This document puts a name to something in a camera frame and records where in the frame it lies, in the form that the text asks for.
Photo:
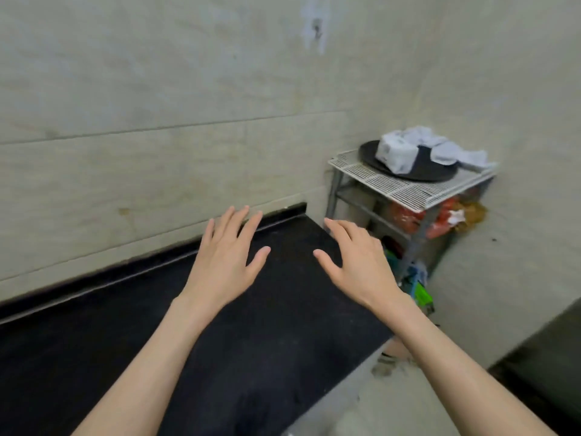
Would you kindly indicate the soft white tissue pack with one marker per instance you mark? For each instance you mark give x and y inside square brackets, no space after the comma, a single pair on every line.
[397,154]

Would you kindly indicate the brown mop head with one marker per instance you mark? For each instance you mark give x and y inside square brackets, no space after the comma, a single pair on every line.
[474,215]

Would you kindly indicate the person's right hand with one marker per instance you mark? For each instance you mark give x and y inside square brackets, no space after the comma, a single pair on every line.
[363,272]

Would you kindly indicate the person's sandalled foot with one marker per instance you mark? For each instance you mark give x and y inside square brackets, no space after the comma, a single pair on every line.
[392,358]

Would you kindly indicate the small dark wall hook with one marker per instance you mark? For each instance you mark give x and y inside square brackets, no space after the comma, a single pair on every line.
[317,28]

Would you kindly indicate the blue plastic basket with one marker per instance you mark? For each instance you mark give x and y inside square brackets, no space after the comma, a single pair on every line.
[415,276]

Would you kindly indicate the white cloth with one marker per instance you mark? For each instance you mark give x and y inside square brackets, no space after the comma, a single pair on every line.
[422,136]
[463,156]

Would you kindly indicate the person's right forearm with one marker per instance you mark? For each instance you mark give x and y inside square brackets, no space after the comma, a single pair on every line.
[463,381]

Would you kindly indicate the red plastic bag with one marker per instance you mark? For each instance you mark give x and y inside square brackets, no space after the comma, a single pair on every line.
[408,217]

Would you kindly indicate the crumpled white paper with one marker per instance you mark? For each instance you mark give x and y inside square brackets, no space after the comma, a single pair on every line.
[456,217]

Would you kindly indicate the black round tray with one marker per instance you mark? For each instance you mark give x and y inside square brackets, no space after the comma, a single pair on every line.
[426,172]

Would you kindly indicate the black countertop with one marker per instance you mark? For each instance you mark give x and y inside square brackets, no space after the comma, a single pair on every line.
[272,358]

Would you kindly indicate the green plastic item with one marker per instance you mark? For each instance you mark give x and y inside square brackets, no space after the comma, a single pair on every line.
[423,295]

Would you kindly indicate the person's left hand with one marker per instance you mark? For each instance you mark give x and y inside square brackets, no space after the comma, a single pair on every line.
[222,267]

